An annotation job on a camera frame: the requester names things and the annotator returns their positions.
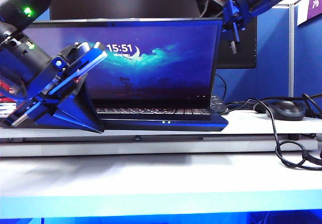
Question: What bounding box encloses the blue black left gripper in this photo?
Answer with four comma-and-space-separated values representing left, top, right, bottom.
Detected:
6, 42, 108, 134

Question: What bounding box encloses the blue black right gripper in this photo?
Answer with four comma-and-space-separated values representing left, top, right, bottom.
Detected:
208, 0, 255, 54

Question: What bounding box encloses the black Hasee laptop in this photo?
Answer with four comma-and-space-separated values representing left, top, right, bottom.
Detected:
0, 17, 229, 134

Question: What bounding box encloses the black ASUS computer monitor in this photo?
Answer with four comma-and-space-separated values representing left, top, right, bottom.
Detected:
49, 0, 258, 69

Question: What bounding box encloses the wide blue partition panel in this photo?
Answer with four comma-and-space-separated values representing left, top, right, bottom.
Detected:
37, 5, 290, 110

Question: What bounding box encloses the clear red-capped water bottle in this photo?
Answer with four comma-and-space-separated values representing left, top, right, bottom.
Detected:
0, 80, 19, 118

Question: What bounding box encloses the black computer keyboard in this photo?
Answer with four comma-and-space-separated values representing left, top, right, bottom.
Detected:
209, 95, 229, 114

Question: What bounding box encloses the narrow blue partition panel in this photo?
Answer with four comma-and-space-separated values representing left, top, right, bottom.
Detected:
294, 4, 322, 104

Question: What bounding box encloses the white desk riser board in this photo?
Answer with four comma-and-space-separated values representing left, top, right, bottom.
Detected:
0, 109, 322, 158

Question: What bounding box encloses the black grey computer mouse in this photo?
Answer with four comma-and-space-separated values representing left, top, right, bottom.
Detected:
265, 100, 307, 121

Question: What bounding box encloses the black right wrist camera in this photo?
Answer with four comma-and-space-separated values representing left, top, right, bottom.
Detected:
192, 0, 220, 18

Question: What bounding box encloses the thin black monitor cable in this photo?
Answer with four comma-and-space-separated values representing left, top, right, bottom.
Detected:
215, 73, 227, 104

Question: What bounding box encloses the grey aluminium partition post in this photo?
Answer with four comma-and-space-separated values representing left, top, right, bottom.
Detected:
288, 3, 296, 99

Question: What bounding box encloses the purple white wall sign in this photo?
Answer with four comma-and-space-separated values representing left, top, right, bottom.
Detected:
296, 0, 322, 27

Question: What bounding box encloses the long looped black cable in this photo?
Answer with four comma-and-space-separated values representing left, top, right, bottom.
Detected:
225, 98, 322, 171

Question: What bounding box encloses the black cable by mouse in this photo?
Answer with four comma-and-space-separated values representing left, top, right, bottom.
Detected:
260, 93, 322, 116

